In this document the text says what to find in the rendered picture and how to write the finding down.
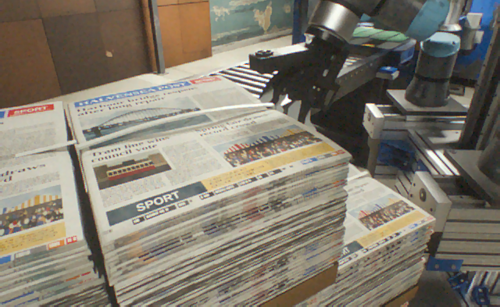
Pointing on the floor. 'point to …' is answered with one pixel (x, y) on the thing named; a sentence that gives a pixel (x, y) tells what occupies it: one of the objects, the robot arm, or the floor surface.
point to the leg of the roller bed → (365, 128)
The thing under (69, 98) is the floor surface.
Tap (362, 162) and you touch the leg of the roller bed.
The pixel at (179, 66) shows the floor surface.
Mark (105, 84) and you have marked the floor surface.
